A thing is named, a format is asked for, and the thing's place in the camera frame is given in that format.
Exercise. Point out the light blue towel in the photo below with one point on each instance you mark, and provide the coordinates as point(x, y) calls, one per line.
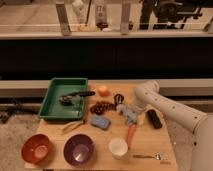
point(131, 116)

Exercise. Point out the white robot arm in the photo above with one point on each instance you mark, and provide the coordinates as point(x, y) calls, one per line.
point(199, 123)

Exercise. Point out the purple bowl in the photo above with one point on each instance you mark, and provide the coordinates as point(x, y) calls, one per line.
point(78, 150)

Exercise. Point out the orange red bowl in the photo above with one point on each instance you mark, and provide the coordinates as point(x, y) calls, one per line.
point(36, 148)

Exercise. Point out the orange fruit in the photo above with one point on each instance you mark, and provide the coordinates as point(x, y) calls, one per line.
point(103, 91)

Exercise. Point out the dark red grape bunch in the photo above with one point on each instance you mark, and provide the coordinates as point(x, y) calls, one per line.
point(100, 107)

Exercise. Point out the blue sponge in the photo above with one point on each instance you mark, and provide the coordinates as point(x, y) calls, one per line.
point(100, 122)

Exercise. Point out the orange carrot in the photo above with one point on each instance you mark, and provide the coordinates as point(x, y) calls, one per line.
point(130, 134)

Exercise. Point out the yellow banana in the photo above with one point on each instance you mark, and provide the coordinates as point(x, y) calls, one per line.
point(71, 126)

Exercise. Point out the black remote block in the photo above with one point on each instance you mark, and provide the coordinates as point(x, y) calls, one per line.
point(154, 119)

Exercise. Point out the green plastic tray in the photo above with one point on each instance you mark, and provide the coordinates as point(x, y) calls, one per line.
point(53, 110)

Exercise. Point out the white cup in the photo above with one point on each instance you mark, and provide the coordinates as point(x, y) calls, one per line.
point(118, 147)

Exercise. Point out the silver spoon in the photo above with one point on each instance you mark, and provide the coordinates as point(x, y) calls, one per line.
point(157, 156)

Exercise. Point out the black handled can opener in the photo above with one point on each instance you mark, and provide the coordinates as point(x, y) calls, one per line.
point(68, 99)

